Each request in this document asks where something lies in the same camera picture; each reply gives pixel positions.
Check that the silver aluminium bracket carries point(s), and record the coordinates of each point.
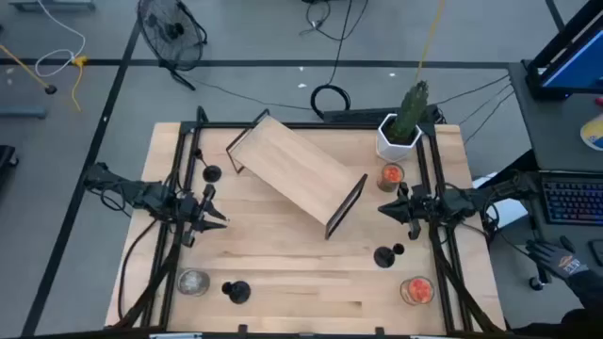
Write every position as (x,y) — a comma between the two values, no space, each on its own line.
(174,336)

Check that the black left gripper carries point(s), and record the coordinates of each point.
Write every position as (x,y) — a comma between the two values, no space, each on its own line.
(195,212)

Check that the wooden shelf riser black frame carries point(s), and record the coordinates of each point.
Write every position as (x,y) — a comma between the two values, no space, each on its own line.
(292,169)

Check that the white box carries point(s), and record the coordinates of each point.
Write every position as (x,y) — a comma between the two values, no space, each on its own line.
(511,209)

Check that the ribbed glass jar orange candle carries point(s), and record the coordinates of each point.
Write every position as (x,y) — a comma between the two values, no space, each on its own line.
(391,175)
(418,290)

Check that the green cactus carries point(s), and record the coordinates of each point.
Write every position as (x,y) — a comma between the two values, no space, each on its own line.
(411,110)

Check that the grey metal floor foot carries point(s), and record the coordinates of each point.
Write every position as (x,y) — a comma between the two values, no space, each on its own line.
(52,4)
(23,112)

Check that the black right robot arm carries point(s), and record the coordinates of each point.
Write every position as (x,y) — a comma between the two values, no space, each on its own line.
(464,200)

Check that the monitor with blue screen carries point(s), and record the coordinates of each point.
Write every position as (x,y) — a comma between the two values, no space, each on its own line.
(579,66)

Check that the black floor fan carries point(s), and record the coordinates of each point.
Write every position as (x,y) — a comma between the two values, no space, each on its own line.
(172,33)

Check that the person's hand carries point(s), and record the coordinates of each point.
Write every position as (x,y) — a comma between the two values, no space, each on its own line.
(556,261)

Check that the black castor wheel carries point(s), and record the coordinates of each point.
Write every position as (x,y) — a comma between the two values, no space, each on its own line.
(535,283)

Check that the black floor object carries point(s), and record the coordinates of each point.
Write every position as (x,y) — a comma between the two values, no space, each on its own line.
(7,157)

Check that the black power strip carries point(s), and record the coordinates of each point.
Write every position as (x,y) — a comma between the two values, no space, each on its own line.
(358,115)

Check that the black backlit keyboard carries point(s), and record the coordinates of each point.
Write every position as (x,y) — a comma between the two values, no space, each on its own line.
(572,202)

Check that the white hexagonal plant pot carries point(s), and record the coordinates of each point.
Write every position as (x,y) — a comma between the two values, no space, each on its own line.
(391,151)

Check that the black table clamp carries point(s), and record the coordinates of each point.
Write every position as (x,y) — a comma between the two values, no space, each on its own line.
(242,328)
(379,330)

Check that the black aluminium table frame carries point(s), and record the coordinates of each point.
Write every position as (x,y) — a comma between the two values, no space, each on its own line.
(339,126)

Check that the yellow blue round pad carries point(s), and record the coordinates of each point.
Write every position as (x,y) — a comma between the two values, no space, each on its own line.
(594,134)

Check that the ribbed glass jar white candle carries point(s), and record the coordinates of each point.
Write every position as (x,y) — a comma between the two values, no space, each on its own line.
(193,281)

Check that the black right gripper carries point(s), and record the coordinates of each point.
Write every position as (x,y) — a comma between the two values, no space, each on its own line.
(417,207)

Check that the black candlestick holder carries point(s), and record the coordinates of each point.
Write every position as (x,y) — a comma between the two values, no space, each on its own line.
(384,257)
(239,292)
(212,173)

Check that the grey computer cart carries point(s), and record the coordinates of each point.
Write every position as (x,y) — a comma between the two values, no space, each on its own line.
(556,127)

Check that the person's forearm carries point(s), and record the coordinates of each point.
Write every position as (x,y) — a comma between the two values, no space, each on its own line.
(586,287)

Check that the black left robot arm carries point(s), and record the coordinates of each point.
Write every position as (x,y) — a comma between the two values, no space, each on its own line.
(136,193)

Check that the person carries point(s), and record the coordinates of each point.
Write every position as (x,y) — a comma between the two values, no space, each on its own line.
(565,327)

